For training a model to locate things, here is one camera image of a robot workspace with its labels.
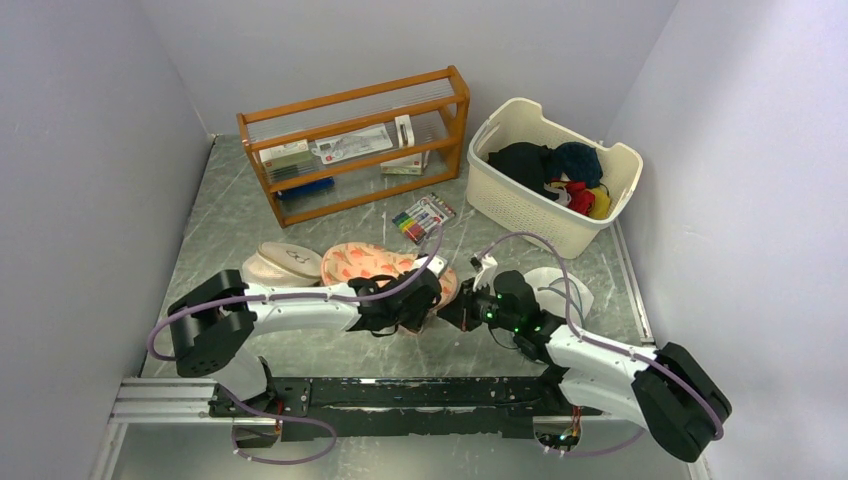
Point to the red garment in basket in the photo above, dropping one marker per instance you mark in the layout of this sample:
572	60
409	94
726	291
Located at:
574	195

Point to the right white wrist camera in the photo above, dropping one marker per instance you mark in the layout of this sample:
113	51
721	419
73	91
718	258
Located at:
485	267

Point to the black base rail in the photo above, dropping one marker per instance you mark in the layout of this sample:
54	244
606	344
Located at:
526	400

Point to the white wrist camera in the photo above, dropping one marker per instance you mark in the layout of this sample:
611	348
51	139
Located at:
434	263
485	267

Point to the white paper sheet on shelf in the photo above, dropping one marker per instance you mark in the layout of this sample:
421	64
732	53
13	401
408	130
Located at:
354	144

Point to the dark blue garment in basket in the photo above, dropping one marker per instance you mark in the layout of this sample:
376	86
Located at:
579	162

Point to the white round mesh laundry bag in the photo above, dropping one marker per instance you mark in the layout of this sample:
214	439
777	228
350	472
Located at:
552	293

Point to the cream plastic laundry basket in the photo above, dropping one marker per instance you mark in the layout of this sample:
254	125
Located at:
516	207

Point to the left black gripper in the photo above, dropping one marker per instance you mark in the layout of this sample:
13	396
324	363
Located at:
416	320

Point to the orange wooden shelf rack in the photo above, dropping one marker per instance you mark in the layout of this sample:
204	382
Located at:
438	103

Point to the black garment in basket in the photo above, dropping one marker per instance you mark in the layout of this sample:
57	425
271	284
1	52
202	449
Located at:
525	163

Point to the pack of coloured markers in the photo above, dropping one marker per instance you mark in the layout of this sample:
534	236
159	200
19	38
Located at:
419	220

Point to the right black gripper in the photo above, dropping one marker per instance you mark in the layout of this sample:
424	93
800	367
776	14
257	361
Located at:
460	311

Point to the white red box left shelf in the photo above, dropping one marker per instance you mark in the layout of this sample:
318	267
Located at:
287	161

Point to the beige round mesh laundry bag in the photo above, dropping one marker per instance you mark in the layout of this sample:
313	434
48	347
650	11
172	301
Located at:
278	264

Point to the blue item on lower shelf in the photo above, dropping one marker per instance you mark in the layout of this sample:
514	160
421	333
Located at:
306	189

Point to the white upright item on shelf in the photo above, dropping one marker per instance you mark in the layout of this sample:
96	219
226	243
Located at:
404	131

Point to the white box on shelf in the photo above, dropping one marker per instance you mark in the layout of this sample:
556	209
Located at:
413	165

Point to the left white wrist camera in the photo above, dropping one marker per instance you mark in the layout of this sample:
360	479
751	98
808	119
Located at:
434	263

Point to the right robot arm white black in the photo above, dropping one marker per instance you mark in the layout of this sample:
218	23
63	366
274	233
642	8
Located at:
664	391

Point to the pink floral mesh laundry bag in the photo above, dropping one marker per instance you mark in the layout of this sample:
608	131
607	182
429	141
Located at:
346	261

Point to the yellow garment in basket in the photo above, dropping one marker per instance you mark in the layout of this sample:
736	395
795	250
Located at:
601	203

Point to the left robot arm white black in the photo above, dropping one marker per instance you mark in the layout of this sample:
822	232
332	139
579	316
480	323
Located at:
211	324

